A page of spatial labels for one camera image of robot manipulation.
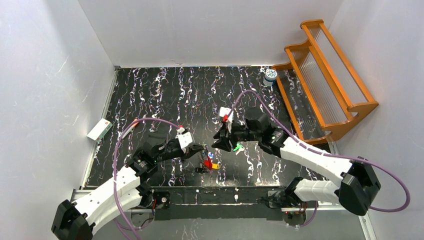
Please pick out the orange wooden rack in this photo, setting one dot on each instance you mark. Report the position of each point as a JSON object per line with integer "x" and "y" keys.
{"x": 324, "y": 95}

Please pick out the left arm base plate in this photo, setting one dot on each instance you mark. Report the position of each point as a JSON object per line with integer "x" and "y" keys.
{"x": 156, "y": 200}

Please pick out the white cardboard box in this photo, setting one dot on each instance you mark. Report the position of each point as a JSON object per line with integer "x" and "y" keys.
{"x": 99, "y": 130}

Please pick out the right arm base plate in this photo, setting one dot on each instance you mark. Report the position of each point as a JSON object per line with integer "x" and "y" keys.
{"x": 279, "y": 199}

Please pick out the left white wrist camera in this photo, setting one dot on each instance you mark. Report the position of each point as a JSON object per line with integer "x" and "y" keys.
{"x": 185, "y": 139}

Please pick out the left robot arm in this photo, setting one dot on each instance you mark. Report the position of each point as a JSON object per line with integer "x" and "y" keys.
{"x": 82, "y": 218}

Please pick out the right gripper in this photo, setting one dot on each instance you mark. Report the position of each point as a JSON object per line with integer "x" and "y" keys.
{"x": 227, "y": 136}

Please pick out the orange white marker tube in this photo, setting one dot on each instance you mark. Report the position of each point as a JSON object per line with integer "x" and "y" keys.
{"x": 129, "y": 129}

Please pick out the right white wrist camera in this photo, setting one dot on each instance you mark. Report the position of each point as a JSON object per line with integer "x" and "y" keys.
{"x": 225, "y": 115}

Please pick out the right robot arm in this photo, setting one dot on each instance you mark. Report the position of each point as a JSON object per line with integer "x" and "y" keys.
{"x": 349, "y": 183}

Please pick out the keyring with coloured tags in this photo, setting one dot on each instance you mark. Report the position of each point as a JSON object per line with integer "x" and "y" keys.
{"x": 206, "y": 164}

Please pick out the aluminium rail frame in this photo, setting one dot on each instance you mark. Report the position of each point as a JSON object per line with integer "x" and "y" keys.
{"x": 189, "y": 202}

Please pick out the small white blue jar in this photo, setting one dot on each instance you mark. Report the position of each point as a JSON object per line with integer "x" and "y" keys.
{"x": 270, "y": 76}

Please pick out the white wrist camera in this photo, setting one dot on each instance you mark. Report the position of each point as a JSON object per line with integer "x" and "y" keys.
{"x": 225, "y": 115}
{"x": 185, "y": 139}

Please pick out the green tagged loose key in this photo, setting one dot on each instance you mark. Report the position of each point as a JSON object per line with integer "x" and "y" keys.
{"x": 238, "y": 149}

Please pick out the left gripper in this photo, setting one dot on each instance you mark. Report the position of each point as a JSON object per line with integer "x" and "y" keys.
{"x": 191, "y": 151}

